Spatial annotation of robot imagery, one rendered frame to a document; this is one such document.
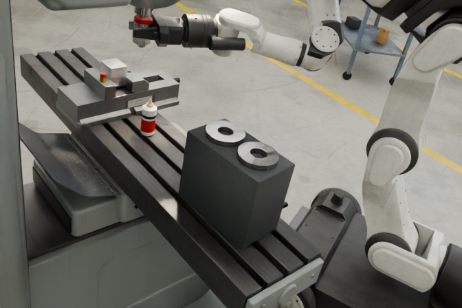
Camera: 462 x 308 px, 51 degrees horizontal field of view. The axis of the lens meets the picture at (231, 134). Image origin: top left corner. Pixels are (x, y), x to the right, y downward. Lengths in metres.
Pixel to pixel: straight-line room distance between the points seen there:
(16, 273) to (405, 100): 1.06
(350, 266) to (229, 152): 0.79
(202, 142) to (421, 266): 0.82
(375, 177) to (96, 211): 0.77
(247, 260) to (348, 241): 0.77
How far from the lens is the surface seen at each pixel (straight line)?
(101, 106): 1.41
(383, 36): 4.76
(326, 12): 1.40
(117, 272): 1.53
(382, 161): 1.41
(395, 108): 1.39
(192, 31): 1.26
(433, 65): 1.30
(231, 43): 1.28
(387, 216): 1.56
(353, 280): 1.65
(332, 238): 1.72
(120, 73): 1.43
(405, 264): 1.58
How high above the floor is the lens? 1.68
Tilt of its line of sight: 31 degrees down
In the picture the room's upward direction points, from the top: 11 degrees clockwise
